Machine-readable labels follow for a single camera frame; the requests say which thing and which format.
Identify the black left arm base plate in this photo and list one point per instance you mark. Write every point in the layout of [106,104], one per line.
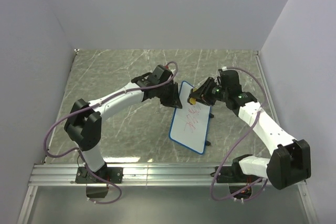
[111,174]

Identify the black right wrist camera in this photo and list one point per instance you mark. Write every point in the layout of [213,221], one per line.
[229,80]

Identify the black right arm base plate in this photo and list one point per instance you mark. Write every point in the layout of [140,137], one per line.
[233,174]

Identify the yellow whiteboard eraser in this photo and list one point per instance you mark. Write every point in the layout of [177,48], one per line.
[191,101]

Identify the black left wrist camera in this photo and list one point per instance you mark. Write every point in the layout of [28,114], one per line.
[161,74]

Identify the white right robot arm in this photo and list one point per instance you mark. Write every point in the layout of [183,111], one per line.
[290,159]

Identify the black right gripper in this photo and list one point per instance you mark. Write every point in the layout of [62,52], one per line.
[202,94]

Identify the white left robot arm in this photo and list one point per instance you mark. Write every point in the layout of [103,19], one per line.
[85,127]

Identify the blue-framed whiteboard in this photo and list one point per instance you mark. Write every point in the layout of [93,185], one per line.
[189,124]

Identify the aluminium front rail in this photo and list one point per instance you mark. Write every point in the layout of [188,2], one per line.
[154,193]

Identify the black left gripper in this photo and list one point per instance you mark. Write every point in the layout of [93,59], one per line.
[174,101]

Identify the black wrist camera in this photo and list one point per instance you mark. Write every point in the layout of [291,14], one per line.
[161,74]
[229,80]

